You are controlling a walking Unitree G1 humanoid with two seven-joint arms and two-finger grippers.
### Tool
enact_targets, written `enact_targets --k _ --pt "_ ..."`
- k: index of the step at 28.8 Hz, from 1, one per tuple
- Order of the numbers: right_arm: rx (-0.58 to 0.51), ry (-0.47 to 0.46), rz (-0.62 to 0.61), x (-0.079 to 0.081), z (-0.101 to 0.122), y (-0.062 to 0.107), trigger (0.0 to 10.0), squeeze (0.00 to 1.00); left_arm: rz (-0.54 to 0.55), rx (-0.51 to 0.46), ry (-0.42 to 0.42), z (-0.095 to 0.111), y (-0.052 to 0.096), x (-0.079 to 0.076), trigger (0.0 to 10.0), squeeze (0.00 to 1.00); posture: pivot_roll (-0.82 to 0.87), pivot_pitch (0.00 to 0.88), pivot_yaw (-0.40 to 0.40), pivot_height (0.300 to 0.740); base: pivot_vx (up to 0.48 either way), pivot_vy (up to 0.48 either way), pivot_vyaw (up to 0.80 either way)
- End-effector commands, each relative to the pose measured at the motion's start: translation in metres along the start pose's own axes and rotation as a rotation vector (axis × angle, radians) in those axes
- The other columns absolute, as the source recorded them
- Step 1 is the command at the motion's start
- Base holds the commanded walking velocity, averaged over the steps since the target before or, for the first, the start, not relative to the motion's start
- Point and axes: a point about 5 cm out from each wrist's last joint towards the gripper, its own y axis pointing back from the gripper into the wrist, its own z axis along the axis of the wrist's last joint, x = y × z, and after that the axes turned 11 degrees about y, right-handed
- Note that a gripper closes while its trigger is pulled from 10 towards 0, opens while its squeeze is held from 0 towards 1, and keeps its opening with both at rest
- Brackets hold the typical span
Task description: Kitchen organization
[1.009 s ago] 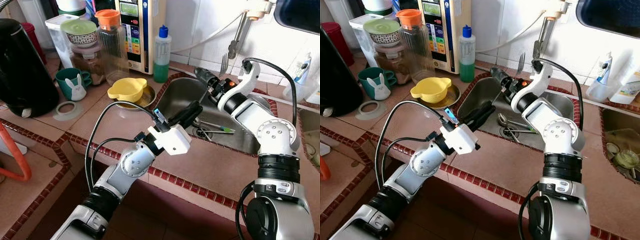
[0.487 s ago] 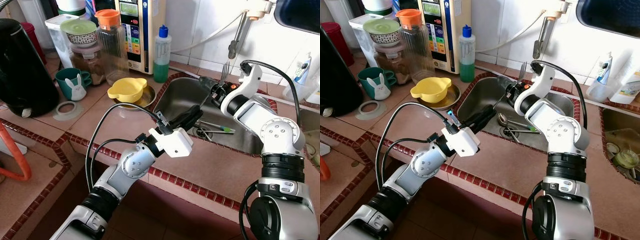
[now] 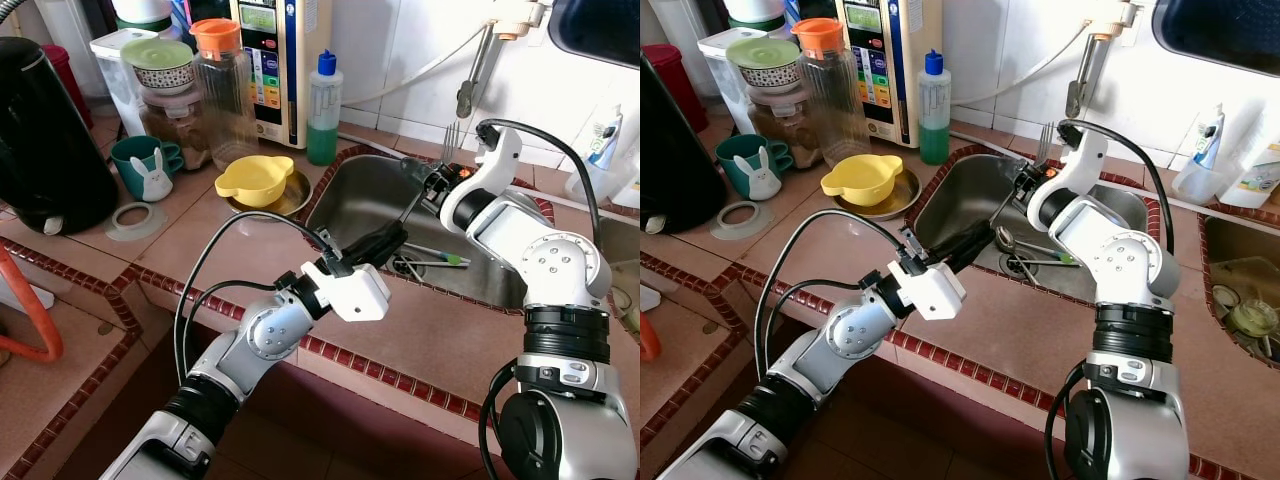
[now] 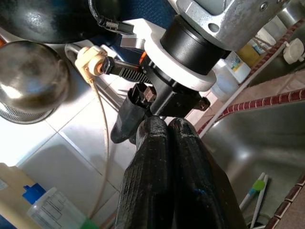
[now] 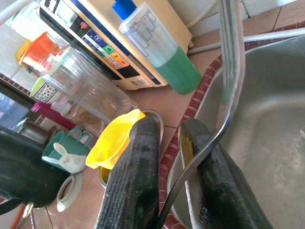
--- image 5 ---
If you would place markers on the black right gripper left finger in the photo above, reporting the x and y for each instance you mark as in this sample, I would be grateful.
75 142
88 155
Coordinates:
133 181

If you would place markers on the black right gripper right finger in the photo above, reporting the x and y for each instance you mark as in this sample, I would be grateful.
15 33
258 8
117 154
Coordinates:
226 190

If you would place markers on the yellow plastic cup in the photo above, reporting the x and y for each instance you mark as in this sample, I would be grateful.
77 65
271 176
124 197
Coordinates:
112 138

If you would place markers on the long stainless steel utensil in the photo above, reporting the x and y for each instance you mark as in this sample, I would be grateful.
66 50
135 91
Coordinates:
232 47

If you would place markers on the shallow steel bowl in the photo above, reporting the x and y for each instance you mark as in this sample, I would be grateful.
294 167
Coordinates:
103 181

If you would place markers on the teal rabbit cup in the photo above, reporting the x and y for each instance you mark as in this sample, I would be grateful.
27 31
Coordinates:
62 145

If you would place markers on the stainless steel sink basin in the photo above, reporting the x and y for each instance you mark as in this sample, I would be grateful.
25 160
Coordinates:
274 119

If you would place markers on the clear jar orange lid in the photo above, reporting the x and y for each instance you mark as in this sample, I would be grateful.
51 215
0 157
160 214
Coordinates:
83 86

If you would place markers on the magenta bottle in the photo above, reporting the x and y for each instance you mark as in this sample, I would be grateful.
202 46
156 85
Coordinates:
47 114

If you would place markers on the black electric kettle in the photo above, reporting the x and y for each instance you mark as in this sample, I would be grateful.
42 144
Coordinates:
23 171

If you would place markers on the green dish soap bottle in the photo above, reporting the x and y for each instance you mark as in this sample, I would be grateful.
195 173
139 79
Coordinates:
178 76

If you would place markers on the patterned bowl green lid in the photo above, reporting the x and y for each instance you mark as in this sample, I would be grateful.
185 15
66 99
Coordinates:
43 93

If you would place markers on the cream water ionizer appliance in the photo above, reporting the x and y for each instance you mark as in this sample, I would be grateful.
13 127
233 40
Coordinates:
171 26

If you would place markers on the grey white drain pipe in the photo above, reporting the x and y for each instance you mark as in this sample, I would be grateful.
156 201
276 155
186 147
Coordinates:
274 35

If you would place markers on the yellow plastic lid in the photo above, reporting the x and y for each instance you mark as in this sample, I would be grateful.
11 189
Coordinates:
21 50

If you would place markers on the clear plastic container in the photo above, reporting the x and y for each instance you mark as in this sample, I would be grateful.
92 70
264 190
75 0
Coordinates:
26 21

